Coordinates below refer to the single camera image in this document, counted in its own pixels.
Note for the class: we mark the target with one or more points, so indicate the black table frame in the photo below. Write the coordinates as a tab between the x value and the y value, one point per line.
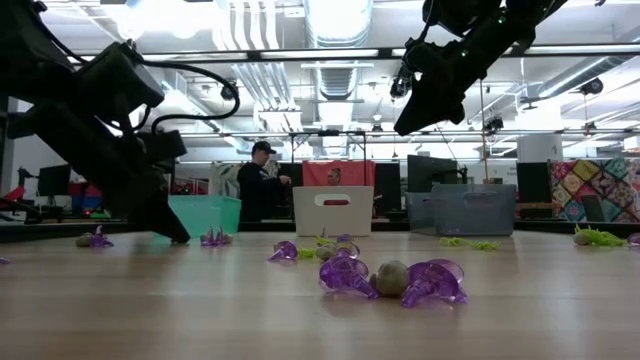
50	231

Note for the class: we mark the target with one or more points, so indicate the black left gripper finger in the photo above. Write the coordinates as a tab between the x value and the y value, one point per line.
157	217

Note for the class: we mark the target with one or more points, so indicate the red plastic crate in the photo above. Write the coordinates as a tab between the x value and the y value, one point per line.
86	189

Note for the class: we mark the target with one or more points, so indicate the white plastic bin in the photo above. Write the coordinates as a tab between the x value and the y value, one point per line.
310	220

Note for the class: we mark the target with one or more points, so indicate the colourful patchwork quilt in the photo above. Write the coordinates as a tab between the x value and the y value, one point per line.
580	190

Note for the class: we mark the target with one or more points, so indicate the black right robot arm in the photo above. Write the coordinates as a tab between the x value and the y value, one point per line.
500	30

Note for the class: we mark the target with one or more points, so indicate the grey plastic bin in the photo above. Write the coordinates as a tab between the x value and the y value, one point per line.
475	220

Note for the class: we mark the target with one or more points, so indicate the white leaf print cloth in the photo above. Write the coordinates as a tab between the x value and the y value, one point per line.
222	180

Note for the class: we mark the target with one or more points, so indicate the orange red fabric panel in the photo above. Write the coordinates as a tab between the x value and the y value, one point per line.
360	174

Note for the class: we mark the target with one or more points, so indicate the teal plastic bin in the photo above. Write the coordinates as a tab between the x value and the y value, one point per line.
210	212

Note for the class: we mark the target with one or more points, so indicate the blue plastic crate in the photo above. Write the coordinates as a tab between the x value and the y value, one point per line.
87	204

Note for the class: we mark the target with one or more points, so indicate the thin hanging pole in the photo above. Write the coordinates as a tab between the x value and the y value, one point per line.
482	125

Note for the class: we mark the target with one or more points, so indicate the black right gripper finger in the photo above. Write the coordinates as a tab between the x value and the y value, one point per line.
422	107

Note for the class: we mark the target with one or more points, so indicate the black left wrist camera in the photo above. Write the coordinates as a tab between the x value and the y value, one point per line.
120	80

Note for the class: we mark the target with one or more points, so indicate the black hanging camera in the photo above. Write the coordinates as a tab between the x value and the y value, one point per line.
592	86
230	91
397	87
494	123

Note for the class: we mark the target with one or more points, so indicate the person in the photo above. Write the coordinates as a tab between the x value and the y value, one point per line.
255	192
334	177

